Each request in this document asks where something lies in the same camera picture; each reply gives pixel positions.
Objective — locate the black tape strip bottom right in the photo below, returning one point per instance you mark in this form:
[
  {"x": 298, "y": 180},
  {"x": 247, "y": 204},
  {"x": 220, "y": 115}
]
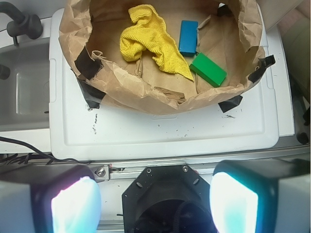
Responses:
[{"x": 229, "y": 104}]

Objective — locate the crumpled brown paper bag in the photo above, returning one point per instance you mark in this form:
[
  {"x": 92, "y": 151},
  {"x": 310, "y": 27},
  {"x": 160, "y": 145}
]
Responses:
[{"x": 230, "y": 37}]

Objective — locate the black octagonal mount plate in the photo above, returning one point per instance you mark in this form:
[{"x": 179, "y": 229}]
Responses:
[{"x": 167, "y": 199}]

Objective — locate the green rectangular block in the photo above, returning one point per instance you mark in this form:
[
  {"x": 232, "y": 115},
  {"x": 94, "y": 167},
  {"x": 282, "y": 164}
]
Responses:
[{"x": 208, "y": 70}]

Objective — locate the yellow microfibre cloth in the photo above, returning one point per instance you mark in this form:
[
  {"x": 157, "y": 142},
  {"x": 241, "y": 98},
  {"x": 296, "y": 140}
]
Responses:
[{"x": 148, "y": 32}]

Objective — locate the black tape strip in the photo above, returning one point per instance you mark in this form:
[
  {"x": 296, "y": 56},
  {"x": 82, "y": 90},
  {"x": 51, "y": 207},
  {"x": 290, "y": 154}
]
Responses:
[
  {"x": 92, "y": 95},
  {"x": 229, "y": 104},
  {"x": 264, "y": 63},
  {"x": 86, "y": 65}
]

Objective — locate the black tape strip inner left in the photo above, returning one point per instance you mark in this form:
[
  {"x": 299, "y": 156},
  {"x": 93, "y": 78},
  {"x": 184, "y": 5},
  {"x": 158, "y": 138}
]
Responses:
[{"x": 86, "y": 65}]

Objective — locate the white plastic tray lid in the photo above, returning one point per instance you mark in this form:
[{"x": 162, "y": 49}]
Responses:
[{"x": 113, "y": 133}]

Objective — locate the grey toy sink basin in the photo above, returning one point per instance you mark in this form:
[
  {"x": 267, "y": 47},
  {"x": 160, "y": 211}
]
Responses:
[{"x": 24, "y": 95}]

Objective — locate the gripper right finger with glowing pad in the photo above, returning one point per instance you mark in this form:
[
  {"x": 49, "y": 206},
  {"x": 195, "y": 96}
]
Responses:
[{"x": 261, "y": 196}]

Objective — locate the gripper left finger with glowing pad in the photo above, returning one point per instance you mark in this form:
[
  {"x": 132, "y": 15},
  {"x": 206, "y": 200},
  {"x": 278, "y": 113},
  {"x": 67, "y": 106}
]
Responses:
[{"x": 61, "y": 198}]

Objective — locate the dark grey toy faucet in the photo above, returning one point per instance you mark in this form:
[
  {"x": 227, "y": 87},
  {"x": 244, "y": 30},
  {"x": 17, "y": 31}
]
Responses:
[{"x": 22, "y": 23}]

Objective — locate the blue rectangular block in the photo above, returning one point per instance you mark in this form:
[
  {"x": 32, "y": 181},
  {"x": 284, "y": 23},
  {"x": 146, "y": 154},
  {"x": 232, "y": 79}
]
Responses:
[{"x": 188, "y": 38}]

